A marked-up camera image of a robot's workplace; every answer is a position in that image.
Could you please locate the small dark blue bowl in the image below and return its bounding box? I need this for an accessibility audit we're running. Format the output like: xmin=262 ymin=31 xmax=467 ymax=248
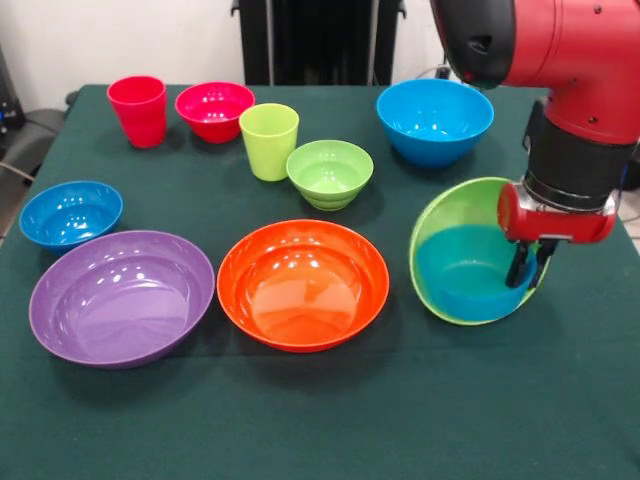
xmin=18 ymin=180 xmax=125 ymax=252

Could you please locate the black pedestal leg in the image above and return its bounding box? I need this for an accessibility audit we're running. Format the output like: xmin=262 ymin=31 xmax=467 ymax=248
xmin=14 ymin=107 xmax=69 ymax=174

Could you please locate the orange bowl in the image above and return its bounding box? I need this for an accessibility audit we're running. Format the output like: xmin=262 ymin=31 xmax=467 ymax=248
xmin=216 ymin=218 xmax=391 ymax=354

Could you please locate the black equipment case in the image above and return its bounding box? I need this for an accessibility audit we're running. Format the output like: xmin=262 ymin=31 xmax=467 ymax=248
xmin=0 ymin=44 xmax=26 ymax=146

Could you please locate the light blue ribbed bowl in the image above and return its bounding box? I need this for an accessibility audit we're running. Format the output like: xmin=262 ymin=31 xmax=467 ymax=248
xmin=414 ymin=224 xmax=540 ymax=322

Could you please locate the purple bowl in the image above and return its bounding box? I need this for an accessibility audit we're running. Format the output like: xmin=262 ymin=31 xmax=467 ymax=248
xmin=28 ymin=229 xmax=216 ymax=370

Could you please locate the pink cup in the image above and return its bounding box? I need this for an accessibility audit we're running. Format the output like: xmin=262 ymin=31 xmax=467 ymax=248
xmin=106 ymin=75 xmax=168 ymax=150

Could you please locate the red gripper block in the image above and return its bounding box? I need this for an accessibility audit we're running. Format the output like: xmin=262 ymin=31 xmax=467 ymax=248
xmin=497 ymin=182 xmax=618 ymax=290

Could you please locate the small green bowl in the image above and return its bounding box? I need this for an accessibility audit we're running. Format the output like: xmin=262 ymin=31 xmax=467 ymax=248
xmin=285 ymin=139 xmax=375 ymax=212

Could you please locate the pink bowl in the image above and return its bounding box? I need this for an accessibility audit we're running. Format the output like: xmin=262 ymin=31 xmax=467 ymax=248
xmin=174 ymin=81 xmax=257 ymax=145

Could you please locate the dark green tablecloth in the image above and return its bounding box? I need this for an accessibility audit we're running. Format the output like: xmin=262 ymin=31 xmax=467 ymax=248
xmin=0 ymin=83 xmax=640 ymax=480

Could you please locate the large green bowl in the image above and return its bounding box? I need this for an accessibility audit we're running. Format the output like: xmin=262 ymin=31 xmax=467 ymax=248
xmin=408 ymin=176 xmax=554 ymax=327

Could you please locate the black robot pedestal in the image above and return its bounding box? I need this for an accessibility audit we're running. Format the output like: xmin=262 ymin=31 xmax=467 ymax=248
xmin=230 ymin=0 xmax=407 ymax=86

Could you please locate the green cup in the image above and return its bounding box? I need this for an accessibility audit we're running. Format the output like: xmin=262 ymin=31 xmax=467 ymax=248
xmin=238 ymin=102 xmax=301 ymax=183

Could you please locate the large blue bowl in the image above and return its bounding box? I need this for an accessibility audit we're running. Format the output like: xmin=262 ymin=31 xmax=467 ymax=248
xmin=375 ymin=78 xmax=496 ymax=169

